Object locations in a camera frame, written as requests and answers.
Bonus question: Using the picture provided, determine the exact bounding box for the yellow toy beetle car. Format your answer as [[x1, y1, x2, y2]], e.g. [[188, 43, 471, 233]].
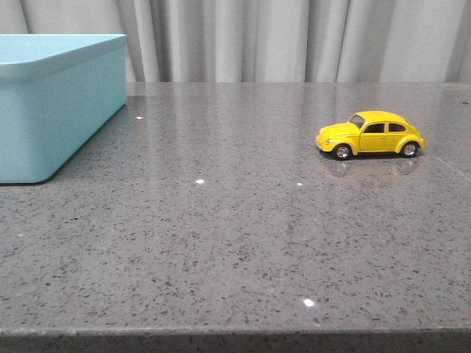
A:
[[315, 110, 426, 160]]

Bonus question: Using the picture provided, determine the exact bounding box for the light blue storage box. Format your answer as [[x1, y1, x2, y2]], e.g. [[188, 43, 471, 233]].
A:
[[1, 34, 127, 184]]

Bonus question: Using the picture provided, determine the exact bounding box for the grey pleated curtain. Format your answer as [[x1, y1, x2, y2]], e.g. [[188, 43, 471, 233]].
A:
[[1, 1, 470, 82]]

